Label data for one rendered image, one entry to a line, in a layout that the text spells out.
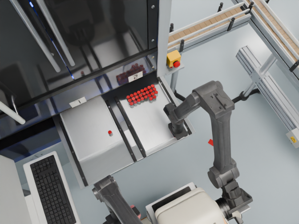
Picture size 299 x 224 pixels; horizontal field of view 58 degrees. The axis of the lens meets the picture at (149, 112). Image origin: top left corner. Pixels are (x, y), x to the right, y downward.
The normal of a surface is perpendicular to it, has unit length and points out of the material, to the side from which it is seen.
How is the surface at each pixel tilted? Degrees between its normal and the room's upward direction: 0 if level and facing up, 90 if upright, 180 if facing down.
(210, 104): 8
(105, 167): 0
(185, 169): 0
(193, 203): 43
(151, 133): 0
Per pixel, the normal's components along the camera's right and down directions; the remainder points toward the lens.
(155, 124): -0.01, -0.36
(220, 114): 0.43, 0.51
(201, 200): -0.31, -0.83
